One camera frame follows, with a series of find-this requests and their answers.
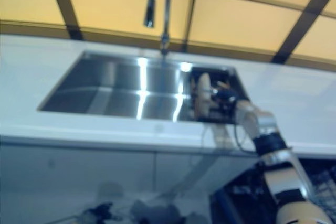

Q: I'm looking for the chrome kitchen faucet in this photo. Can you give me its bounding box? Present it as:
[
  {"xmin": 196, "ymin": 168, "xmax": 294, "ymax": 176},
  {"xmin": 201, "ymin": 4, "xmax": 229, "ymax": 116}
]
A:
[{"xmin": 143, "ymin": 0, "xmax": 174, "ymax": 57}]

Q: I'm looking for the white glossy cabinet front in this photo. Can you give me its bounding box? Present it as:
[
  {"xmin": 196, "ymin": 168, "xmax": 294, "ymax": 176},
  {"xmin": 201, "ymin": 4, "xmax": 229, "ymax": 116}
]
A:
[{"xmin": 0, "ymin": 134, "xmax": 259, "ymax": 224}]

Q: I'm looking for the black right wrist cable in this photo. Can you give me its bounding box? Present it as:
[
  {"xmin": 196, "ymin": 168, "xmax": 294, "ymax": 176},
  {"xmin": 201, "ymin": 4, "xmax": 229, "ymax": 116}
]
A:
[{"xmin": 234, "ymin": 123, "xmax": 257, "ymax": 153}]

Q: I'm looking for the stainless steel sink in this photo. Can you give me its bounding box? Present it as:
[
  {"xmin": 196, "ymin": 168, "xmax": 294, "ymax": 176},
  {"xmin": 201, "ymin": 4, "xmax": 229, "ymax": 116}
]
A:
[{"xmin": 36, "ymin": 49, "xmax": 250, "ymax": 125}]

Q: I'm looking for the black dish rack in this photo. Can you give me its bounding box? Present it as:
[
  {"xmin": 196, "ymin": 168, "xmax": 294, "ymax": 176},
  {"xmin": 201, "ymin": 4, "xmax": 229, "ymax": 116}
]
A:
[{"xmin": 188, "ymin": 67, "xmax": 237, "ymax": 125}]

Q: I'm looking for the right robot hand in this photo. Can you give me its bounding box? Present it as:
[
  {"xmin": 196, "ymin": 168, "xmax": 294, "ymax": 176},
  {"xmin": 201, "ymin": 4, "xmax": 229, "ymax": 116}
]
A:
[{"xmin": 209, "ymin": 82, "xmax": 239, "ymax": 112}]

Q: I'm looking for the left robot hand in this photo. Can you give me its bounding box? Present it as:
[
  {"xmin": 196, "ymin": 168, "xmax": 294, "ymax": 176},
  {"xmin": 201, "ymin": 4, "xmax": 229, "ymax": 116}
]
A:
[{"xmin": 83, "ymin": 201, "xmax": 117, "ymax": 220}]

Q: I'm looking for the built-in dishwasher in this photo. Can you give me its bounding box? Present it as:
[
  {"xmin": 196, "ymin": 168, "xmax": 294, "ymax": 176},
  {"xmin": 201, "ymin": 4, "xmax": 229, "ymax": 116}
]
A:
[{"xmin": 209, "ymin": 155, "xmax": 336, "ymax": 224}]

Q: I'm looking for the cream round plate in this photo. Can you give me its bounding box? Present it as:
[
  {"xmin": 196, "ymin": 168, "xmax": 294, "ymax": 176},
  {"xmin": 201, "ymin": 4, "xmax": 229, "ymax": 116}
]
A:
[{"xmin": 196, "ymin": 73, "xmax": 213, "ymax": 119}]

